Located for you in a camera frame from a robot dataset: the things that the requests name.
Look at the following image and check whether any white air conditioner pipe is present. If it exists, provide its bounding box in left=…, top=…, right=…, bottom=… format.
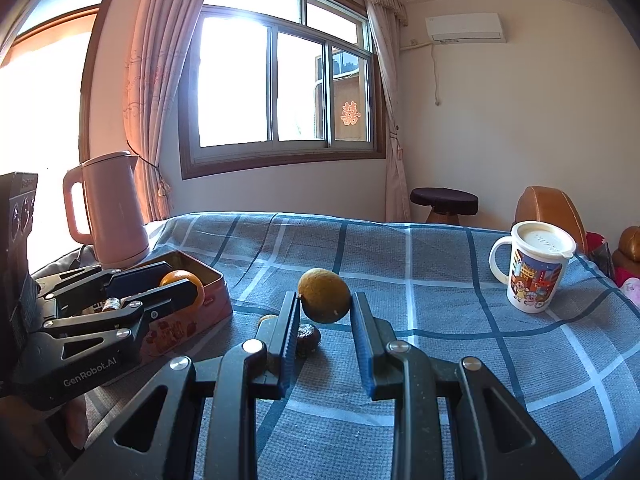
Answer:
left=431, top=42, right=443, bottom=107

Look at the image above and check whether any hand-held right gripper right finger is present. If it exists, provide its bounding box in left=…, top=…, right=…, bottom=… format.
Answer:
left=351, top=291, right=566, bottom=480

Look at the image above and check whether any black round stool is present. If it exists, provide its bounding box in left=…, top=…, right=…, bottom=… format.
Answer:
left=410, top=187, right=479, bottom=224

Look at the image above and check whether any pale pink curtain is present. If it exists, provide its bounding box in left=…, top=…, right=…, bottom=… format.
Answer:
left=365, top=0, right=413, bottom=223

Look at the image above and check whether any pink patterned curtain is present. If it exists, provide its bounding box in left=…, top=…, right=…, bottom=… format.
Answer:
left=122, top=0, right=223, bottom=223

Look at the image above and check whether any pink electric kettle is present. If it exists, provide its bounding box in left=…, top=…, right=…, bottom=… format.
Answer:
left=62, top=151, right=151, bottom=270

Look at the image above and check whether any brown framed sliding window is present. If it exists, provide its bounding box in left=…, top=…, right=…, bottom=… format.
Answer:
left=178, top=0, right=388, bottom=181

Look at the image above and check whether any yellow-brown round fruit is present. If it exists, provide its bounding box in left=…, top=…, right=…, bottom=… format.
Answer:
left=297, top=268, right=352, bottom=324

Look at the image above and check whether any brown leather chair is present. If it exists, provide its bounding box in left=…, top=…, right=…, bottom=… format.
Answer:
left=612, top=226, right=640, bottom=271
left=515, top=186, right=588, bottom=256

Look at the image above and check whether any person's left hand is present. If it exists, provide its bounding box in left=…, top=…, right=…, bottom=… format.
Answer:
left=62, top=396, right=91, bottom=451

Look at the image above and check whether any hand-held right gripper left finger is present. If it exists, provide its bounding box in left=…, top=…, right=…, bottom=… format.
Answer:
left=62, top=290, right=302, bottom=480

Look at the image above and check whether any red cloth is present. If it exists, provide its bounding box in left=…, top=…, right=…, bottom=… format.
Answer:
left=585, top=232, right=613, bottom=276

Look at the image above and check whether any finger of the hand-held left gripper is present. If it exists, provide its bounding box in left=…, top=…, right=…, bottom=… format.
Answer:
left=30, top=261, right=173, bottom=311
left=29, top=279, right=201, bottom=367

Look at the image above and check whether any orange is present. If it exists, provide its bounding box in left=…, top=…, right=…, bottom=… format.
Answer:
left=159, top=270, right=206, bottom=308

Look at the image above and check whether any pink soft item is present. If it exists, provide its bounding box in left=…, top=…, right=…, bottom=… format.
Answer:
left=615, top=267, right=640, bottom=306

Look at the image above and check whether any blue checked blanket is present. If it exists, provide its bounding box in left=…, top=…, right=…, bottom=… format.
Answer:
left=30, top=212, right=640, bottom=480

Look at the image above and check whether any white cartoon print mug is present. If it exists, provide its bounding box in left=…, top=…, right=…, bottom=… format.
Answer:
left=489, top=220, right=577, bottom=314

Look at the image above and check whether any red metal tin box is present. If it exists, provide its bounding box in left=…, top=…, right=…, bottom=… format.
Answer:
left=100, top=250, right=233, bottom=367

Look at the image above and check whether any large bright window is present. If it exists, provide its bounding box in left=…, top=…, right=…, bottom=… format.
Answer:
left=0, top=0, right=121, bottom=261

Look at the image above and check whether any white wall air conditioner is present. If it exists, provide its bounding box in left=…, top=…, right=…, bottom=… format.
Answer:
left=425, top=12, right=507, bottom=43

